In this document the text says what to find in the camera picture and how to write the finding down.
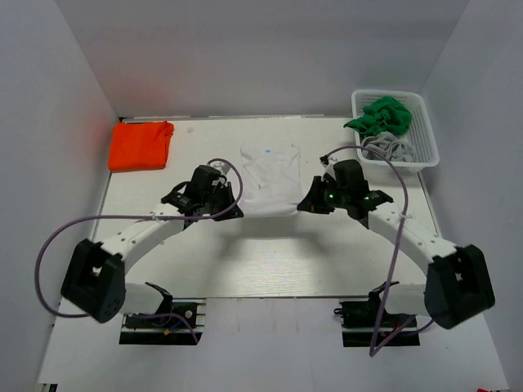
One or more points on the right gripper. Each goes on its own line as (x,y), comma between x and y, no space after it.
(313,202)

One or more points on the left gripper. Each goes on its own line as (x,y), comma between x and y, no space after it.
(225,189)

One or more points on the white t shirt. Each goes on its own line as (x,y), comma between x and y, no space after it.
(272,180)

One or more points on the grey t shirt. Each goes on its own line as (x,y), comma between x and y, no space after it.
(388,145)

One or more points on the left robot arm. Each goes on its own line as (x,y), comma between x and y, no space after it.
(95,280)

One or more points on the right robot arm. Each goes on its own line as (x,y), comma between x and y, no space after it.
(457,285)

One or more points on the green t shirt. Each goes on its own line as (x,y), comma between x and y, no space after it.
(386,114)

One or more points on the white plastic basket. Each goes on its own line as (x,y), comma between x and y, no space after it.
(420,134)

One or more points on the folded orange t shirt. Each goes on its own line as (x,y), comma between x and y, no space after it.
(140,146)

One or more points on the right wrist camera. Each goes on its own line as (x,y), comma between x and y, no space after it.
(329,174)

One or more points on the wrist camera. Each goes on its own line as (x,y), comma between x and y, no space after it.
(223,169)
(329,174)

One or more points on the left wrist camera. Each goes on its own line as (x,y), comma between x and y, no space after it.
(223,169)

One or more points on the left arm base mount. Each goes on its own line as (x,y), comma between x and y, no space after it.
(171,322)

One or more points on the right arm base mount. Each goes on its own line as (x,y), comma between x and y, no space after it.
(380,322)

